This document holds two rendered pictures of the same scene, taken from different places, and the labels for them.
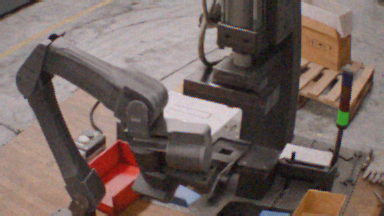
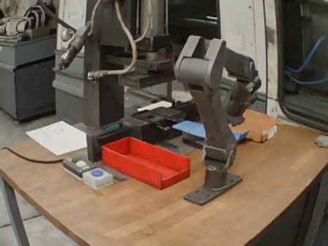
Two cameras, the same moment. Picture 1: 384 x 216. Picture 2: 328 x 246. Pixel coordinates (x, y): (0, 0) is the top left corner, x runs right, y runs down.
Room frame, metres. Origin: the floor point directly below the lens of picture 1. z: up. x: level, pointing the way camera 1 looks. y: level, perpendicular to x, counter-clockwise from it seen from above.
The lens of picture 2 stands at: (0.78, 1.26, 1.47)
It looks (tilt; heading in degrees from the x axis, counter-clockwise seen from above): 19 degrees down; 290
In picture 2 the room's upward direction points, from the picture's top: straight up
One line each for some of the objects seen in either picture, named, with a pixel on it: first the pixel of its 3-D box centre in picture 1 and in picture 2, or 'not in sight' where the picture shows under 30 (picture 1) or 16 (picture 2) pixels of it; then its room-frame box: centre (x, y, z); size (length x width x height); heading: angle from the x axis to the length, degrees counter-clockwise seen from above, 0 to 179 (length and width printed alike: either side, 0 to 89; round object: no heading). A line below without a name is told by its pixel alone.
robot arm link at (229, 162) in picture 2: (84, 196); (218, 154); (1.02, 0.20, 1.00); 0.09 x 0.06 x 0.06; 166
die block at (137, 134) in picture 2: (231, 170); (151, 128); (1.33, -0.09, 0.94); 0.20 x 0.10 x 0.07; 67
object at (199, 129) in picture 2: (185, 184); (198, 126); (1.14, 0.00, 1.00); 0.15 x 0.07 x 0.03; 157
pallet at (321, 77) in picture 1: (318, 74); not in sight; (4.46, -0.94, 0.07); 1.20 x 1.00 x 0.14; 151
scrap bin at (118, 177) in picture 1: (116, 178); (143, 162); (1.25, 0.15, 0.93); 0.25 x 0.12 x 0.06; 157
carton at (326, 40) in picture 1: (324, 29); not in sight; (4.74, -1.05, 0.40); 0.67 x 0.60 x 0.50; 149
